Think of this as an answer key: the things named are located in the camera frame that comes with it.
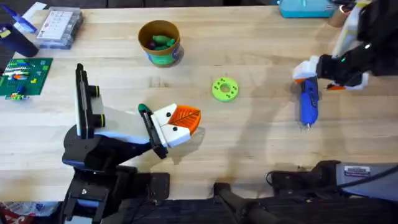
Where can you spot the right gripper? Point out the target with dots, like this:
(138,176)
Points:
(342,67)

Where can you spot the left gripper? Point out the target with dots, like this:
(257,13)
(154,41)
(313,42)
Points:
(124,124)

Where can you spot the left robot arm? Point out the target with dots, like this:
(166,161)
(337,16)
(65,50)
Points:
(93,193)

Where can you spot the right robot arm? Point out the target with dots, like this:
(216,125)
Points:
(382,31)

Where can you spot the blue electric screwdriver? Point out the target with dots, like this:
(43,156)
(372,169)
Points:
(308,104)

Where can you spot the right wrist upright plate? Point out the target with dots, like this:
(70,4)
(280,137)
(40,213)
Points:
(346,31)

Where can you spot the wrist upright plate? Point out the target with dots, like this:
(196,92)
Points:
(83,102)
(346,31)

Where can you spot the brown tape roll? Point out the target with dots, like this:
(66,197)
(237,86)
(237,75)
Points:
(335,20)

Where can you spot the green disc with holes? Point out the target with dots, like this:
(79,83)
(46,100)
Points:
(219,93)

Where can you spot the teal box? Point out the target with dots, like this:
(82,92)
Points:
(304,9)

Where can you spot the left wrist upright plate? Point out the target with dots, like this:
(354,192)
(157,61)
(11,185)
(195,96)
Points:
(83,102)

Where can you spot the black stand tube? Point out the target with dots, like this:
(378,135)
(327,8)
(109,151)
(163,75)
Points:
(236,199)

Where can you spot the green board with toy blocks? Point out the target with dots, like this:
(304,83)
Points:
(37,77)

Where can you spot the clear plastic parts box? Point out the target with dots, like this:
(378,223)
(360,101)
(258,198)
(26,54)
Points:
(59,26)

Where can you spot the crumpled plastic bag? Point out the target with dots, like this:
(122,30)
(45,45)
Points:
(25,211)

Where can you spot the dark blue case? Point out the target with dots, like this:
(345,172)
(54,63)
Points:
(18,43)

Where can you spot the black rail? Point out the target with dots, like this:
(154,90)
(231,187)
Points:
(311,214)

